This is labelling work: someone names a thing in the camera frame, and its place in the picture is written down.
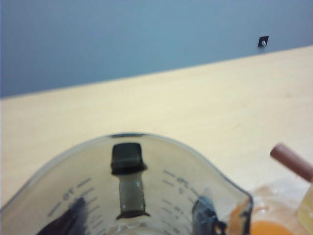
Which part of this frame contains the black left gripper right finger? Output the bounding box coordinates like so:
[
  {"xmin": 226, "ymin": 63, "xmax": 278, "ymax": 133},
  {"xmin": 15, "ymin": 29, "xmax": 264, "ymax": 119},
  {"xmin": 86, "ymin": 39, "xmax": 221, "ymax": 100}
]
[{"xmin": 192, "ymin": 195, "xmax": 227, "ymax": 235}]

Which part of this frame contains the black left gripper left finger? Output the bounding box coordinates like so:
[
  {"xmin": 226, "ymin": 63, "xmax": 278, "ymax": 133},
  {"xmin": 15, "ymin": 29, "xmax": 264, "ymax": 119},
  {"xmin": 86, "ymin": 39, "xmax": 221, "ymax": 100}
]
[{"xmin": 36, "ymin": 197, "xmax": 88, "ymax": 235}]

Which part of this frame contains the grey glass measuring cup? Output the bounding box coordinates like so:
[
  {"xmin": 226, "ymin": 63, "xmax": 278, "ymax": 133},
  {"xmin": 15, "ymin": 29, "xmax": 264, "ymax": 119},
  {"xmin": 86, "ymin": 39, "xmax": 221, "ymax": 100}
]
[{"xmin": 0, "ymin": 132, "xmax": 254, "ymax": 235}]

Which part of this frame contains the measuring cup with orange juice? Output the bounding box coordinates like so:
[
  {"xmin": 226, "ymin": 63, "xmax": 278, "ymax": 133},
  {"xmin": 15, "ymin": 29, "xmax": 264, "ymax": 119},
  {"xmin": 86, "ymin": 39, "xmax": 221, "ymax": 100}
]
[{"xmin": 229, "ymin": 185, "xmax": 309, "ymax": 235}]

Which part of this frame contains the measuring cup with yellow juice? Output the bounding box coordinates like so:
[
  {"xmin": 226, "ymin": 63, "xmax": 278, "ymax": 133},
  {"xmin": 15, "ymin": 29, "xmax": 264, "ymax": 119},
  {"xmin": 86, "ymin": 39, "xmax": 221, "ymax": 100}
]
[{"xmin": 269, "ymin": 142, "xmax": 313, "ymax": 221}]

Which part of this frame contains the black square wall hook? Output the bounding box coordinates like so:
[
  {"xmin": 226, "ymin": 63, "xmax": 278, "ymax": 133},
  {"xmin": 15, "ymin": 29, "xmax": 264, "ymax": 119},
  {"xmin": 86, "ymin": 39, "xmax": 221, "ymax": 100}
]
[{"xmin": 257, "ymin": 35, "xmax": 269, "ymax": 48}]

